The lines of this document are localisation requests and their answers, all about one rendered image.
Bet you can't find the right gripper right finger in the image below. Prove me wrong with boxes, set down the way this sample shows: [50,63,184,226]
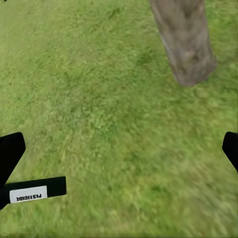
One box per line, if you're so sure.
[222,131,238,171]

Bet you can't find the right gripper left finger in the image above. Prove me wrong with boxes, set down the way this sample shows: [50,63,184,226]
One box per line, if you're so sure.
[0,132,26,190]

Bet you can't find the pesticide atomizer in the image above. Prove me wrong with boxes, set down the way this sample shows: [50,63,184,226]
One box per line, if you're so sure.
[0,176,66,204]

